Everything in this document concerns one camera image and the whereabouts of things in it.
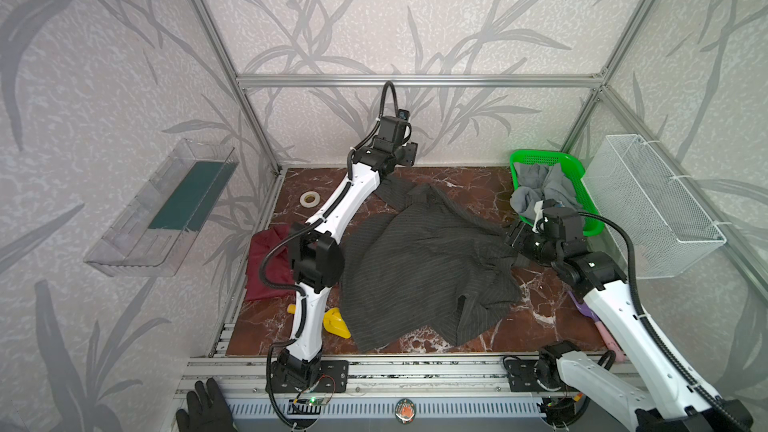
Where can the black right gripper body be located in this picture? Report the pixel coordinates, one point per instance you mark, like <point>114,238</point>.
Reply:
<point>519,240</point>

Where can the dark grey striped shirt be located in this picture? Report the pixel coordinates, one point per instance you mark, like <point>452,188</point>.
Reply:
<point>427,263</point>

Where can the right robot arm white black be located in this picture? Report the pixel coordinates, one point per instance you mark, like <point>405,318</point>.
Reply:
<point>675,397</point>

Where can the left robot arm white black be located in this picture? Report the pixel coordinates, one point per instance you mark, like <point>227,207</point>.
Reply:
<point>310,261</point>

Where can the green plastic basket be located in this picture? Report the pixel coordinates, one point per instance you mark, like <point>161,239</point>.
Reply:
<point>528,156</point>

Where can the light grey shirt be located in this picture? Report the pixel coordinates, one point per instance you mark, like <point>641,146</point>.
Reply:
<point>537,182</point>

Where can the purple pink toy tool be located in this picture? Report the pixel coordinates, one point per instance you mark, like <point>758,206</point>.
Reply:
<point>606,336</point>

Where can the round red sticker badge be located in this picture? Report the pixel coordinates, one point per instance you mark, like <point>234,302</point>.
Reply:
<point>405,411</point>

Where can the yellow toy shovel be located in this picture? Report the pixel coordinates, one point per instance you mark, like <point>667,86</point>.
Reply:
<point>334,324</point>

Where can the white tape roll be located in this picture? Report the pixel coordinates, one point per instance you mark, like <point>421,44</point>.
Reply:
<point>310,199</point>

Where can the small green circuit board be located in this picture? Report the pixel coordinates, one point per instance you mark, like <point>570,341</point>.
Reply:
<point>311,401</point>

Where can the maroon folded shirt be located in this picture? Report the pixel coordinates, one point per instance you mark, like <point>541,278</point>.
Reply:
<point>277,270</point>

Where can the black glove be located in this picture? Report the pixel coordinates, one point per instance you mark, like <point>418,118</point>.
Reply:
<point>206,410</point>

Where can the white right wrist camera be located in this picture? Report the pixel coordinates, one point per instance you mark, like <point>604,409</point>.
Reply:
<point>538,216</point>

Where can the white wire mesh basket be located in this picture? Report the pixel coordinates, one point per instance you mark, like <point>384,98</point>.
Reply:
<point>631,185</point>

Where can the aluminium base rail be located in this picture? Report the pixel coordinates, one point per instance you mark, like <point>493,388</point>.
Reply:
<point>360,387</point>

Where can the clear plastic wall tray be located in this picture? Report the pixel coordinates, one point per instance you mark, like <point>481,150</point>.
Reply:
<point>154,233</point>

